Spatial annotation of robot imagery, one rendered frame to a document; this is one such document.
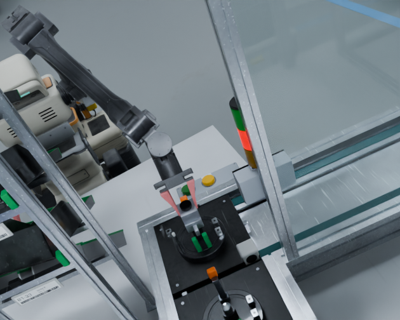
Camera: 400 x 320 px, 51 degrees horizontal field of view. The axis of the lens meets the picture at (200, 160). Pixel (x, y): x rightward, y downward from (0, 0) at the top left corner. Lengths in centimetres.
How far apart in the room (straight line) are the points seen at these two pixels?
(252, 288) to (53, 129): 98
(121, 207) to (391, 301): 91
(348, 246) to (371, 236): 7
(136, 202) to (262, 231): 52
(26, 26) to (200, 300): 81
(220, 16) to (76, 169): 125
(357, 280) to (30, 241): 76
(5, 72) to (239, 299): 106
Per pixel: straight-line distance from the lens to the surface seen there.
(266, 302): 102
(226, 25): 67
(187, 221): 107
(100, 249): 105
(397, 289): 115
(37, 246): 85
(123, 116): 105
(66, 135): 169
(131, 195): 157
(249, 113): 75
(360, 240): 115
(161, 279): 115
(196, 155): 159
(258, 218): 123
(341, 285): 115
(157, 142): 97
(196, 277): 111
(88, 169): 182
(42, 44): 117
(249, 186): 90
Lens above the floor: 185
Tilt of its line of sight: 39 degrees down
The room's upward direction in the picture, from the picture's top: 23 degrees counter-clockwise
